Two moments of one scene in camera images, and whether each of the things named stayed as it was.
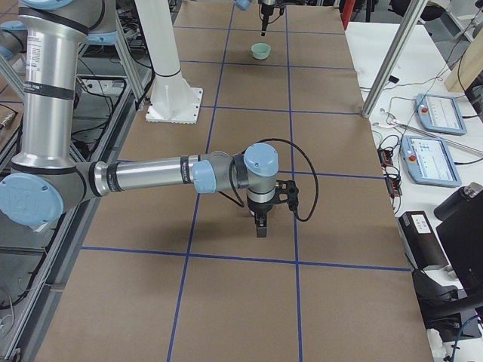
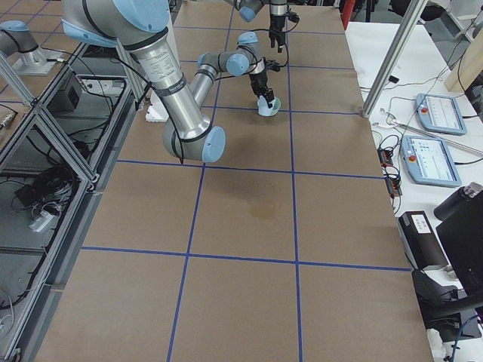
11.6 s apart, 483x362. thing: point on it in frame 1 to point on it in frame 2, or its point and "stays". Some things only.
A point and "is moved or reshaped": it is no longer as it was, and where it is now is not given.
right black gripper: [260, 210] to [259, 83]
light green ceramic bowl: [260, 50] is moved or reshaped
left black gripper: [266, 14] to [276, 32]
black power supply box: [420, 243] stays
